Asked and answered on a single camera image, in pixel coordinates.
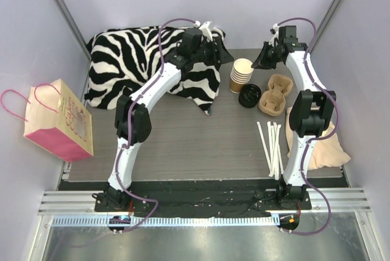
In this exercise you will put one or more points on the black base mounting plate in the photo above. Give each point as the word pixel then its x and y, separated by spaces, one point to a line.
pixel 193 199

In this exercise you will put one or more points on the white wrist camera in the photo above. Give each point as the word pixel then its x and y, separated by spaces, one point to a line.
pixel 274 31
pixel 206 28

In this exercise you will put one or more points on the black cup lid stack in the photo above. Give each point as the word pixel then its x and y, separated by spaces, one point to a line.
pixel 249 95

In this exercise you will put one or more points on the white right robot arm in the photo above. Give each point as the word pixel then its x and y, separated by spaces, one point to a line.
pixel 311 112

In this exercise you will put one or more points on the zebra print pillow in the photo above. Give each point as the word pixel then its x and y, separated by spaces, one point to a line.
pixel 123 60

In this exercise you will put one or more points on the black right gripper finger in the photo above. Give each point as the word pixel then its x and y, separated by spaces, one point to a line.
pixel 261 63
pixel 265 51

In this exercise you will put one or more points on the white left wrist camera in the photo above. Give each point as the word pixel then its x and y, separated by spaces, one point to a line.
pixel 206 28

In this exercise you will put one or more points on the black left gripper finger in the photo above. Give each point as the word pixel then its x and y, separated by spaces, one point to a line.
pixel 226 57
pixel 217 50

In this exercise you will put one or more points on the pink paper gift bag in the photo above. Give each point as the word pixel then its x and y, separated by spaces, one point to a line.
pixel 56 120

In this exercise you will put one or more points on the perforated metal rail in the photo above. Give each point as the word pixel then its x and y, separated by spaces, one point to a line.
pixel 107 220

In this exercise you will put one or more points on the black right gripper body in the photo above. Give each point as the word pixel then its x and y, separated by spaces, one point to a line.
pixel 267 55

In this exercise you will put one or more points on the brown cardboard cup carrier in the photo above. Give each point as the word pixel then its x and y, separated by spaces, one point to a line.
pixel 273 100

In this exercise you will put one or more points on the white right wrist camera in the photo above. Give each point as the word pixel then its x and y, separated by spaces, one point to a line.
pixel 274 31

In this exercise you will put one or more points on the stack of paper cups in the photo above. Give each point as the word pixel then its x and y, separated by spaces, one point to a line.
pixel 240 74

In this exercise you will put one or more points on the beige folded cloth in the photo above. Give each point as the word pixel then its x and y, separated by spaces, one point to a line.
pixel 326 153

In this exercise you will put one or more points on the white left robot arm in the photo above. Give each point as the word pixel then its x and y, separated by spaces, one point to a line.
pixel 132 119

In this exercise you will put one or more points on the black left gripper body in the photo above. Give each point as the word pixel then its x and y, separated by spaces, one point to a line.
pixel 217 52

